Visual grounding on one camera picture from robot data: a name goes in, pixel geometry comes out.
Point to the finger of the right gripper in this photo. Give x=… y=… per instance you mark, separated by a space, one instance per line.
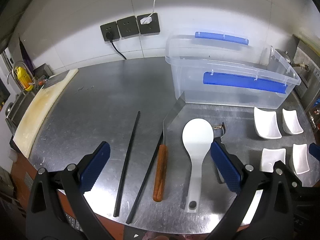
x=314 y=150

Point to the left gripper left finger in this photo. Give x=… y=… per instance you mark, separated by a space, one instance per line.
x=46 y=218

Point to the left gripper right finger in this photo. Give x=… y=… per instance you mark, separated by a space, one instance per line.
x=268 y=205

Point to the white sauce dish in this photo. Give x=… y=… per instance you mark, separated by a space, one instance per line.
x=270 y=156
x=300 y=159
x=266 y=125
x=291 y=124

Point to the black chopstick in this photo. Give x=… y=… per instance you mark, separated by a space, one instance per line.
x=144 y=182
x=125 y=167

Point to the metal vegetable peeler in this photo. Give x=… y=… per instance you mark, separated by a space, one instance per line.
x=219 y=131

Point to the wooden handled metal spatula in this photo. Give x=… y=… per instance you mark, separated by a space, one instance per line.
x=158 y=191

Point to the white rice paddle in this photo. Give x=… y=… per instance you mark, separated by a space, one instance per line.
x=197 y=137

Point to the yellow bottle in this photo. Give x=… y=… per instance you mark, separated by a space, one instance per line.
x=24 y=78

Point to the clear plastic storage bin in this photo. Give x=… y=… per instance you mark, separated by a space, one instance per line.
x=217 y=68

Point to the black wall socket left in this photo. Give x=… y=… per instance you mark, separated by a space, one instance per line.
x=110 y=31

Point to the black wall socket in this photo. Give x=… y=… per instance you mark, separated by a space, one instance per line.
x=128 y=26
x=110 y=31
x=148 y=25

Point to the black wall socket middle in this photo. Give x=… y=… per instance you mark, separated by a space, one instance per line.
x=128 y=26

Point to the black wall socket right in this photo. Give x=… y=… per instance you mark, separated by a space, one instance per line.
x=148 y=25

